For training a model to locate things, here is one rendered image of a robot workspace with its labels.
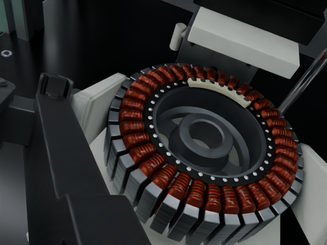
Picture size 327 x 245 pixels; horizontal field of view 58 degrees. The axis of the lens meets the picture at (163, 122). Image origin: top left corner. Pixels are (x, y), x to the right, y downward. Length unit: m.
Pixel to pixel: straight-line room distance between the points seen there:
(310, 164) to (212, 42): 0.08
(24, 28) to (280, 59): 0.23
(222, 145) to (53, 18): 0.24
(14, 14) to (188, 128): 0.20
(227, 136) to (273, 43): 0.06
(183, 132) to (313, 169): 0.07
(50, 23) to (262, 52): 0.24
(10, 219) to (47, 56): 0.15
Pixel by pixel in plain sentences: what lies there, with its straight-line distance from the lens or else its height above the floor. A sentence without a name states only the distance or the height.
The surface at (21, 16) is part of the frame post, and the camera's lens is 0.30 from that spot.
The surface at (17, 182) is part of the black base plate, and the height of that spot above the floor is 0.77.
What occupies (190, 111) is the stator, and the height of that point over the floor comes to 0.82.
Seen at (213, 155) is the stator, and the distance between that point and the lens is 0.16.
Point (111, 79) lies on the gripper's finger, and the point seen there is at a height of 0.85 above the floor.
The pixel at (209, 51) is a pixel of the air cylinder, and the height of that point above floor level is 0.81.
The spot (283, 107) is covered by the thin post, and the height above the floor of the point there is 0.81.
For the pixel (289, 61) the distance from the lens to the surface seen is 0.17.
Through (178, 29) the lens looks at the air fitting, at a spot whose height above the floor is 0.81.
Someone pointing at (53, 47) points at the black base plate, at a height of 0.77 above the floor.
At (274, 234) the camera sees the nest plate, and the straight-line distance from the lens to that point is 0.23.
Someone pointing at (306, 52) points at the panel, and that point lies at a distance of 0.44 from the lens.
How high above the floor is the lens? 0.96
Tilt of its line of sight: 48 degrees down
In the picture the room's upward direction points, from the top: 20 degrees clockwise
